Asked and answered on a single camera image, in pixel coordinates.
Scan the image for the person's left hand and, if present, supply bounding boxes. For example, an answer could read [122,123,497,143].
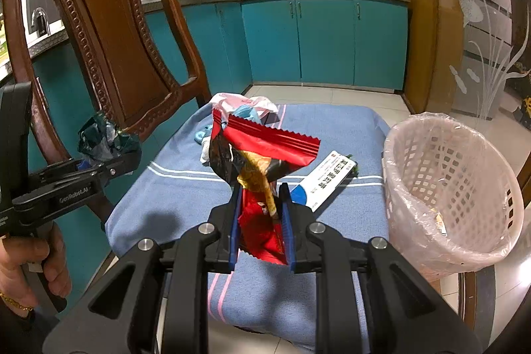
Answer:
[0,225,73,309]

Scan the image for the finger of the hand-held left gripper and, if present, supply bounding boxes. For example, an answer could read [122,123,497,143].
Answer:
[28,157,95,189]
[90,148,143,189]

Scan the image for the black kettle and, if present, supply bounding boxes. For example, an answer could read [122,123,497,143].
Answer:
[31,8,52,37]

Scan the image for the etched glass sliding door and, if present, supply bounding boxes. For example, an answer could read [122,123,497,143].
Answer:
[431,0,531,214]

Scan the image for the gold bracelet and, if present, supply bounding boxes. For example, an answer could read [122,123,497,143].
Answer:
[0,290,34,313]

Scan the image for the dark wrapper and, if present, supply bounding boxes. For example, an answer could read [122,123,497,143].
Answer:
[78,111,142,164]

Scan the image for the white and blue box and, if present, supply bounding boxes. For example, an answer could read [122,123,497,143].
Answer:
[289,150,357,212]

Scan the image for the pink and white plastic bag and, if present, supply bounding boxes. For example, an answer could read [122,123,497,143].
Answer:
[208,92,279,126]

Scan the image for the small blue scrap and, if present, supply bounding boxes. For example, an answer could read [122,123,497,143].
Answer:
[191,126,212,145]

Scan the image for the pink plastic waste basket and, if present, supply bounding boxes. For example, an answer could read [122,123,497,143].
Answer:
[382,111,524,282]

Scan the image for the carved wooden chair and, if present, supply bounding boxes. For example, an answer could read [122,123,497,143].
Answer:
[0,0,478,332]

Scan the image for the blue face mask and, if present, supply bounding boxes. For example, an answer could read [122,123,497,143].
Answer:
[234,105,267,123]

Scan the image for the red snack wrapper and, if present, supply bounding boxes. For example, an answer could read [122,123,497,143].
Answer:
[207,109,321,265]

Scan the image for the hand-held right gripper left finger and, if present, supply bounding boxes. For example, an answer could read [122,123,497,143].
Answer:
[43,184,244,354]

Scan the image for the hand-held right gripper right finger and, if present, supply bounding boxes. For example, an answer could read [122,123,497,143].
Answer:
[279,182,484,354]

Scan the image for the teal kitchen cabinets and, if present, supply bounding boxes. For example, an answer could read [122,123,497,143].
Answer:
[27,0,412,288]

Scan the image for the blue striped towel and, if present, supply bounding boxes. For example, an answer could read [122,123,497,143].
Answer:
[104,103,442,352]

